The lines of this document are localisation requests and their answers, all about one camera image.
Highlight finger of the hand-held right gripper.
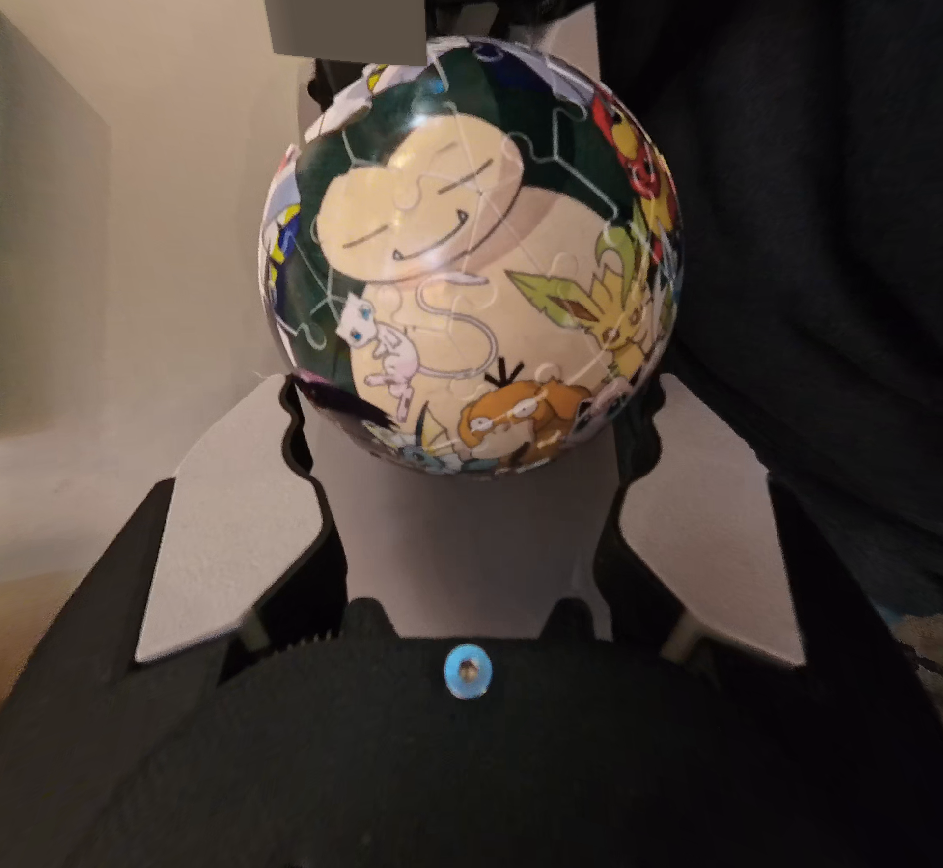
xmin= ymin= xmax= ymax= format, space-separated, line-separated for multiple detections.
xmin=433 ymin=2 xmax=503 ymax=45
xmin=549 ymin=2 xmax=601 ymax=97

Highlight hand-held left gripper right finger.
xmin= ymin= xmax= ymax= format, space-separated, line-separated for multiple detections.
xmin=594 ymin=371 xmax=807 ymax=667

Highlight person's blue jeans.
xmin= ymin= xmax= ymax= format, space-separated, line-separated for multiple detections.
xmin=880 ymin=603 xmax=943 ymax=663

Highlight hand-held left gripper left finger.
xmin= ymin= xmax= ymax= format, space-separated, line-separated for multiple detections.
xmin=134 ymin=373 xmax=349 ymax=664

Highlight colourful puzzle ball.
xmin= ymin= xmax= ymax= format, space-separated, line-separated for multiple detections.
xmin=258 ymin=35 xmax=686 ymax=478

